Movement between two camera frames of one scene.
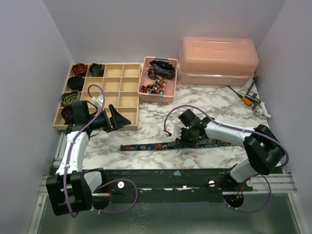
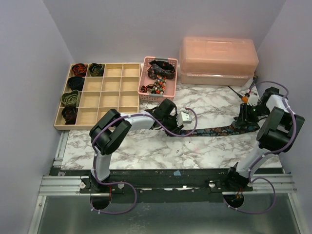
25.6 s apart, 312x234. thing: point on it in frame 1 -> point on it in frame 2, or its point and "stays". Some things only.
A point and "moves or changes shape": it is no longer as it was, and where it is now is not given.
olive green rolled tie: x=68 y=98 stays
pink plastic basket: x=168 y=95 stays
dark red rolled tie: x=67 y=113 stays
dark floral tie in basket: x=159 y=68 stays
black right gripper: x=184 y=134 -> x=245 y=119
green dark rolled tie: x=96 y=70 stays
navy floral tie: x=179 y=145 moves or changes shape
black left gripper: x=117 y=120 -> x=175 y=129
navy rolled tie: x=76 y=83 stays
